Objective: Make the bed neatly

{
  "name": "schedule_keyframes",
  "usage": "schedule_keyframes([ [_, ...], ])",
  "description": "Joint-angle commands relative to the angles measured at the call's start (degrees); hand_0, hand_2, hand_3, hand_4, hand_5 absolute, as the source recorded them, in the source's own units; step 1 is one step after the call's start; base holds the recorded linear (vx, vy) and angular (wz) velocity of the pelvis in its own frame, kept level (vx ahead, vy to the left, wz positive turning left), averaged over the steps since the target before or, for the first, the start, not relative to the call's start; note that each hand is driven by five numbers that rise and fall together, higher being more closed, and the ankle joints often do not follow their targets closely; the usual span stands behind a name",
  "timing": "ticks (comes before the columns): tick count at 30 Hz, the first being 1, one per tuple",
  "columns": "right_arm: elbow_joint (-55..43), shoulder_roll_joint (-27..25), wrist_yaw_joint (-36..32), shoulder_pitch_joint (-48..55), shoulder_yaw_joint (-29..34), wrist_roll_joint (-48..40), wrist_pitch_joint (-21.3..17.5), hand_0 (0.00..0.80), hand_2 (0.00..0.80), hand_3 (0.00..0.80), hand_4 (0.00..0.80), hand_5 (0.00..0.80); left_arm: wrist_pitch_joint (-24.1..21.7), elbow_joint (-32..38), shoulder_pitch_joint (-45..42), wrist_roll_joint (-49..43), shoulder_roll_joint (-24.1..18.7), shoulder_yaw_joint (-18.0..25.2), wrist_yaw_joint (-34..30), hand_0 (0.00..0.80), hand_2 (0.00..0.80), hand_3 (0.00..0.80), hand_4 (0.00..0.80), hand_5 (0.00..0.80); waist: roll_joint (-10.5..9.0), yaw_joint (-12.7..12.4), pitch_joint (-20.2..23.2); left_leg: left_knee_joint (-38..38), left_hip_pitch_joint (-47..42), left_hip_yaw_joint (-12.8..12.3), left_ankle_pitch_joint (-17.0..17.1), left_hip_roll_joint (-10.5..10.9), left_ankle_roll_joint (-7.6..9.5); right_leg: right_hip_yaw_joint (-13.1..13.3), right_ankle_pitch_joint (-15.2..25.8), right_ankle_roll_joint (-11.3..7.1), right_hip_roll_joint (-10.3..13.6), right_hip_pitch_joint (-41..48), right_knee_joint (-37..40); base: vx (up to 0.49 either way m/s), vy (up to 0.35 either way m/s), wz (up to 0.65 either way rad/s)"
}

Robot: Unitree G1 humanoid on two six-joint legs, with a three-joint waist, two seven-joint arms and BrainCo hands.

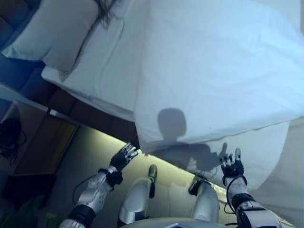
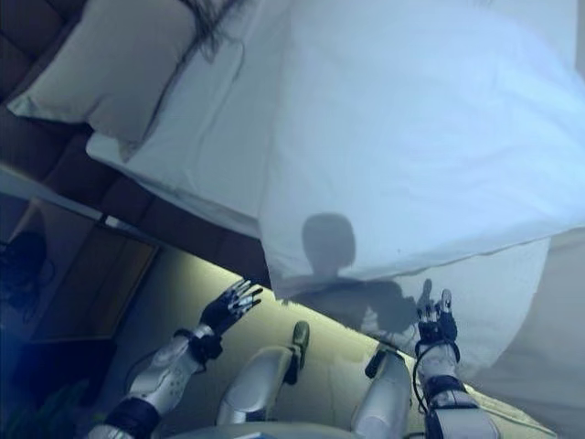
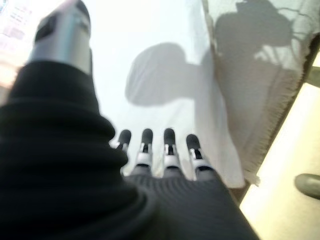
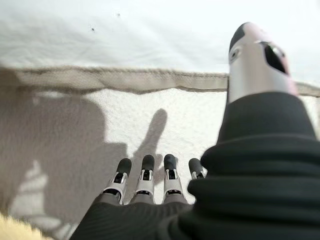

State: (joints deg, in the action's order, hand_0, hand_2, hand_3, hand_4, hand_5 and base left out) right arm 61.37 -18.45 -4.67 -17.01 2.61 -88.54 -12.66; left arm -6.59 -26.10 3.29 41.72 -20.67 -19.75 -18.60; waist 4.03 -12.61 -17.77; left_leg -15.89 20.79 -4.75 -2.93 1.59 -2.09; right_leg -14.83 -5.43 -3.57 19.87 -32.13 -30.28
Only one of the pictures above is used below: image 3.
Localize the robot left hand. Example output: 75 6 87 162
0 0 256 240

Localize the white duvet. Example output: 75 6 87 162
84 0 247 189

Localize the white fringed fluffy throw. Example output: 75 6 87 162
201 0 320 187

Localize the dark robot left foot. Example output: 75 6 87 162
294 173 320 201

